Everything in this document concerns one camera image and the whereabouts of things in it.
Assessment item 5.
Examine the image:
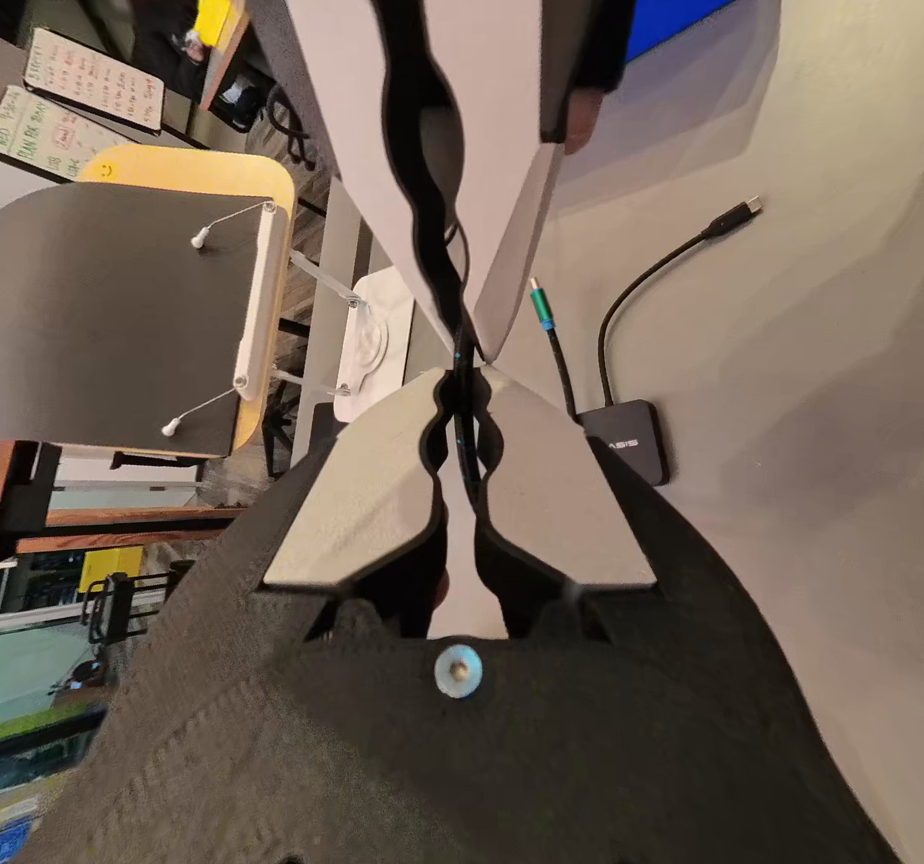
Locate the person's right hand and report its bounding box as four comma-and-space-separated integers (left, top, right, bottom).
564, 85, 600, 155

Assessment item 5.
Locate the braided black hdmi cable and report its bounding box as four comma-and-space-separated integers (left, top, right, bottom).
379, 0, 581, 519

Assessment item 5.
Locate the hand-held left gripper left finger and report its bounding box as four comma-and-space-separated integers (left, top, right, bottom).
265, 368, 451, 631

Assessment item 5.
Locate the white bar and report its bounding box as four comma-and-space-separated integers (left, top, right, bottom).
231, 201, 290, 400

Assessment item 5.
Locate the small yellow bin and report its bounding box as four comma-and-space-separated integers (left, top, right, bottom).
195, 0, 239, 45

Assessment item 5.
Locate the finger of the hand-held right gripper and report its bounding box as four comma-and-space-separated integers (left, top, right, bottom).
422, 0, 567, 363
282, 0, 470, 360

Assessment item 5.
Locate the black tilted board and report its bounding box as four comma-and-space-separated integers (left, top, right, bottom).
0, 183, 268, 458

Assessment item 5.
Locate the whiteboard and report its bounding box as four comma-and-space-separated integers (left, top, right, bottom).
22, 27, 164, 133
0, 85, 116, 184

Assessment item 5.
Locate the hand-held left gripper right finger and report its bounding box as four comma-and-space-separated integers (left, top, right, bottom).
474, 364, 658, 631

